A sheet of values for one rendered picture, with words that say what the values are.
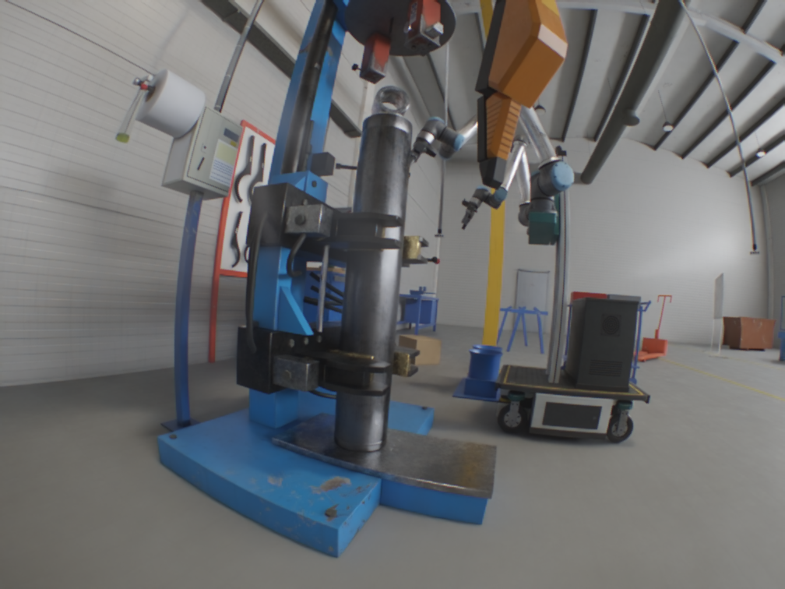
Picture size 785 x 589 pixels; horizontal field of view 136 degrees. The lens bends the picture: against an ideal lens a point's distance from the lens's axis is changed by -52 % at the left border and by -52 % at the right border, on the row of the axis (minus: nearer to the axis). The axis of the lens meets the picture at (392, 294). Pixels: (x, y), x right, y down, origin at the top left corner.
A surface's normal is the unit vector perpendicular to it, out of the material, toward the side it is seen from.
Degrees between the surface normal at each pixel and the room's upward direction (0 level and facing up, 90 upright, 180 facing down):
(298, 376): 90
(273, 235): 90
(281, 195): 90
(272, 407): 90
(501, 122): 106
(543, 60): 142
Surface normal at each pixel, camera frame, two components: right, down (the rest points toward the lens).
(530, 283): -0.33, -0.04
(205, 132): 0.94, 0.07
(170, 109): 0.66, 0.71
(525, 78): 0.20, 0.80
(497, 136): -0.37, 0.22
